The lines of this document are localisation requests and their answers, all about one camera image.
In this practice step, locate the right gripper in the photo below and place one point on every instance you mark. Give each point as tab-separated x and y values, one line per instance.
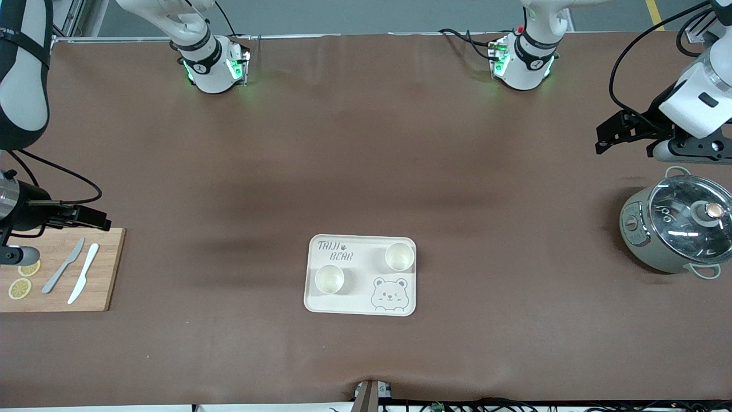
26	208

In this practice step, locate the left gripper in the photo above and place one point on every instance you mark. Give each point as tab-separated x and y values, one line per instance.
652	121

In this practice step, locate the white IKEA cup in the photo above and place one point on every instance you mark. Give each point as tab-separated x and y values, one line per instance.
399	257
329	280

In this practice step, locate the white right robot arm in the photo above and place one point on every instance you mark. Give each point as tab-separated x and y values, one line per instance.
206	68

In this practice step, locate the grey plastic knife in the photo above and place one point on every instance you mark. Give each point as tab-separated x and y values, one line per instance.
62	268

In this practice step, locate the white plastic knife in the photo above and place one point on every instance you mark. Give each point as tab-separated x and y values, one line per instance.
84	272

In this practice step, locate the bamboo cutting board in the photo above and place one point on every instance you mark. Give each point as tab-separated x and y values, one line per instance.
103	269

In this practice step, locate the lemon slice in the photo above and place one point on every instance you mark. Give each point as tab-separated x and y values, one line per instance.
20	289
31	270

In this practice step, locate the glass pot lid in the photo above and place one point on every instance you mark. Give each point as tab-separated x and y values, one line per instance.
686	220

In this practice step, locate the green cooking pot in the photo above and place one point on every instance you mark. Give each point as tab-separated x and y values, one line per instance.
640	240

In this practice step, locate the brown table mat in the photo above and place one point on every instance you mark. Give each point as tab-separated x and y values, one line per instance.
366	143

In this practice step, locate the cream bear print tray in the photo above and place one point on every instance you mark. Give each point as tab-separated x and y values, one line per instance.
359	274

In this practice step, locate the aluminium frame post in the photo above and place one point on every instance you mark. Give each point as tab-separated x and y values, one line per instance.
71	20
700	28

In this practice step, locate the green lit connector bracket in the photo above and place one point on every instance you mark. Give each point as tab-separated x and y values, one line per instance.
498	57
237	66

